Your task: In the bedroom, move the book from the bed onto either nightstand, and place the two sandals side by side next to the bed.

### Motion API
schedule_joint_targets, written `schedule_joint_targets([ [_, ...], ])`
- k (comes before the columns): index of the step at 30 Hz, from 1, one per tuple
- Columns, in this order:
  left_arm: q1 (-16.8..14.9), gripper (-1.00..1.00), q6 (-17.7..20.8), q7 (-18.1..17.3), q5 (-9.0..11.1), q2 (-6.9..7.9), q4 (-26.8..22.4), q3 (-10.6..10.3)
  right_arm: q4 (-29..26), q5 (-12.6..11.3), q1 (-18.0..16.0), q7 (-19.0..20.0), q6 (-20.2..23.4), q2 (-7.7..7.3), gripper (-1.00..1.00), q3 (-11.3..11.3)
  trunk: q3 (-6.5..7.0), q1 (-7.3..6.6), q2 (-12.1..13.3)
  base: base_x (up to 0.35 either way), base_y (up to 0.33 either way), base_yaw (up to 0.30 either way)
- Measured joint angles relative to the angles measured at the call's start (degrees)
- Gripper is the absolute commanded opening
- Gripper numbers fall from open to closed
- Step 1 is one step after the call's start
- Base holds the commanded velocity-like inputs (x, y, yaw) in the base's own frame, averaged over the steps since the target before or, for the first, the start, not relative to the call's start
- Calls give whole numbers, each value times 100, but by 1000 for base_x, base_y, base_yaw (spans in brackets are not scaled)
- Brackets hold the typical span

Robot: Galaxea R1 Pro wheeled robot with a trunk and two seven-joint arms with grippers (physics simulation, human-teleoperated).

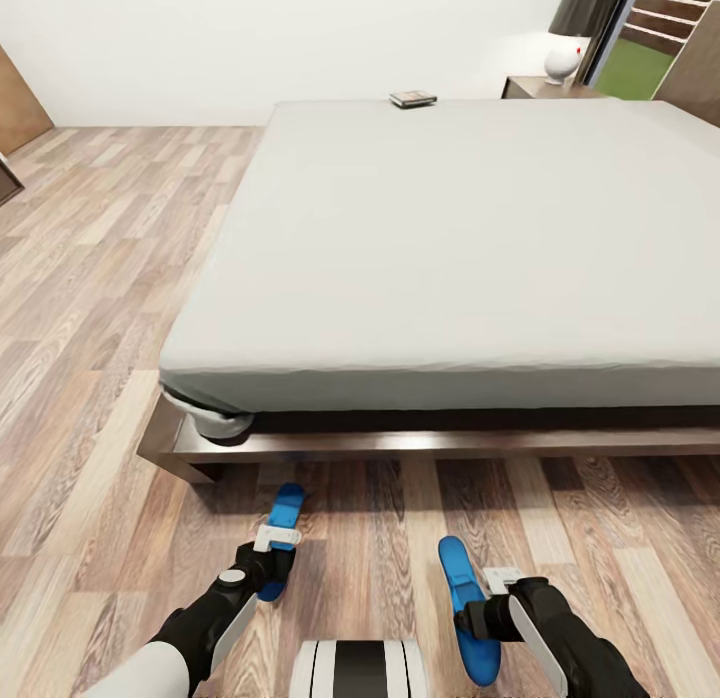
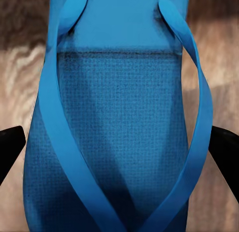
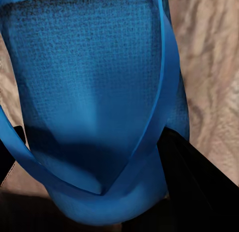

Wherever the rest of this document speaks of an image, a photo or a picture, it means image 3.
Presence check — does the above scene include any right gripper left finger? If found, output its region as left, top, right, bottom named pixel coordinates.
left=0, top=125, right=26, bottom=185

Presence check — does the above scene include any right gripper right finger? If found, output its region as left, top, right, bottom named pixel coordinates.
left=157, top=127, right=239, bottom=232

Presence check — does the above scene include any sandal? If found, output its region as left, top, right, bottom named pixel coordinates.
left=0, top=0, right=190, bottom=226

